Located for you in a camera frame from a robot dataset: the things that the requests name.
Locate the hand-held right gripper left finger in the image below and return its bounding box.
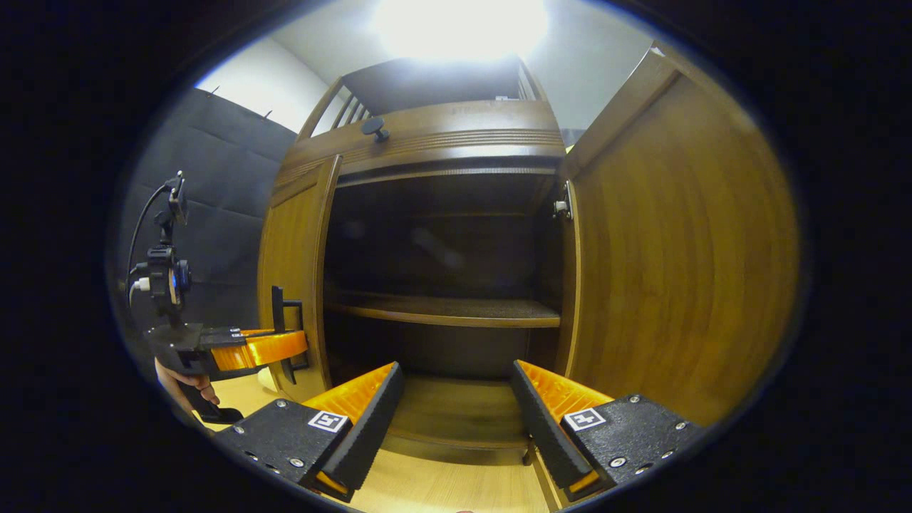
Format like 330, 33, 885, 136
214, 361, 405, 503

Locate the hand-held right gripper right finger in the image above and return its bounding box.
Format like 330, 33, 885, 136
511, 360, 713, 501

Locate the wooden shoe cabinet door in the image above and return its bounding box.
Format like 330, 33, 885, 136
559, 43, 802, 428
258, 155, 343, 403

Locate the wooden double-door shoe cabinet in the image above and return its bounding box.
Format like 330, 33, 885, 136
274, 56, 578, 464

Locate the black backdrop cloth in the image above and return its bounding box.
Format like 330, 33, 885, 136
118, 87, 300, 371

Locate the large ceiling light panel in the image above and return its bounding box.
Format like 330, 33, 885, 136
370, 0, 549, 61

